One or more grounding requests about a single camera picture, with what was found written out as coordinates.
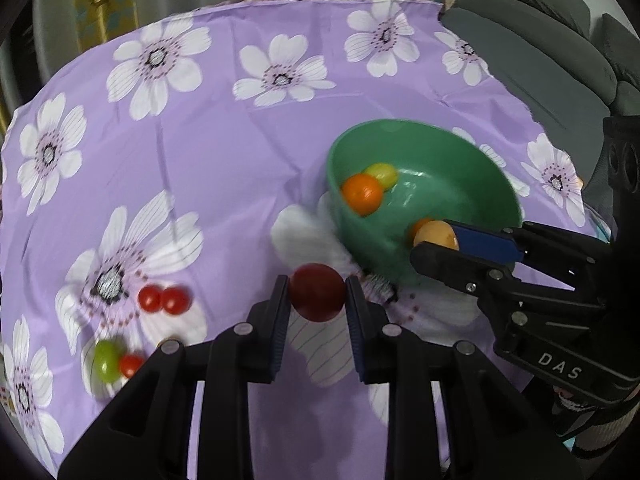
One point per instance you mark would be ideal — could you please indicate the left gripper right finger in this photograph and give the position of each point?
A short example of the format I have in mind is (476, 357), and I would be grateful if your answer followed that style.
(373, 337)

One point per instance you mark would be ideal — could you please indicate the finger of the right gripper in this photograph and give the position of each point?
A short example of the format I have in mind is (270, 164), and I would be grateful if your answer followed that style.
(460, 272)
(497, 247)

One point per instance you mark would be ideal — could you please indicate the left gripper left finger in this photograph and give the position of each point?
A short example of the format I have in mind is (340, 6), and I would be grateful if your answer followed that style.
(269, 319)

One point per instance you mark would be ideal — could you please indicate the yellow cherry tomato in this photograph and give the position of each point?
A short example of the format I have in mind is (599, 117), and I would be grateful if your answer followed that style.
(437, 232)
(172, 342)

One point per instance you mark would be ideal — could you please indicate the dark red tomato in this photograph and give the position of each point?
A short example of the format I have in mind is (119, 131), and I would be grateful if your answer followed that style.
(317, 292)

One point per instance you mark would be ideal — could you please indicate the green plastic bowl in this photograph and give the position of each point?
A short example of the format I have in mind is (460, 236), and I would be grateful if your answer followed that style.
(441, 177)

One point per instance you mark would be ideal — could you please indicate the red cherry tomato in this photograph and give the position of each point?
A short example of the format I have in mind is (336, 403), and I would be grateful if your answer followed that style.
(175, 300)
(150, 298)

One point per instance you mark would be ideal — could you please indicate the green tomato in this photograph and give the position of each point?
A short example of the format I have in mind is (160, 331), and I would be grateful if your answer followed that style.
(106, 356)
(386, 174)

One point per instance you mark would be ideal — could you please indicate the orange tangerine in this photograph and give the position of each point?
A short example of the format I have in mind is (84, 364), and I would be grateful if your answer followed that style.
(363, 194)
(415, 228)

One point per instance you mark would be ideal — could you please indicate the person right hand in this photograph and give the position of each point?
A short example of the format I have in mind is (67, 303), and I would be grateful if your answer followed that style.
(577, 403)

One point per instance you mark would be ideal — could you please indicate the purple floral tablecloth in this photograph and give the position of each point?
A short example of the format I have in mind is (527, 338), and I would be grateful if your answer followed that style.
(192, 152)

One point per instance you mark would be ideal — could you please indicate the grey sofa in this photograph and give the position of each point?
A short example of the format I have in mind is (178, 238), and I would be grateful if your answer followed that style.
(572, 70)

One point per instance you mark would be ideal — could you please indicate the yellow patterned curtain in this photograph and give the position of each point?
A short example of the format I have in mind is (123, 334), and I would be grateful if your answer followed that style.
(99, 21)

